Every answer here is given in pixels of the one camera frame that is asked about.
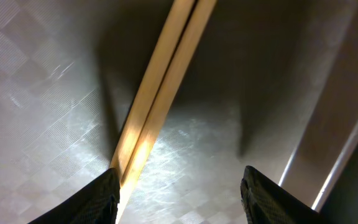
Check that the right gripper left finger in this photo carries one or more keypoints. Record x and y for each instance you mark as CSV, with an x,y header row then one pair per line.
x,y
95,203

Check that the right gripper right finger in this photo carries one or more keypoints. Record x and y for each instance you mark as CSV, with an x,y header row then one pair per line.
x,y
265,202

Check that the wooden chopstick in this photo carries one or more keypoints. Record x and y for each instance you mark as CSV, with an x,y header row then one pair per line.
x,y
179,62
150,83

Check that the dark brown serving tray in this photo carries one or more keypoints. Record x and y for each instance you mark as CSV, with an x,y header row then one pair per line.
x,y
69,72

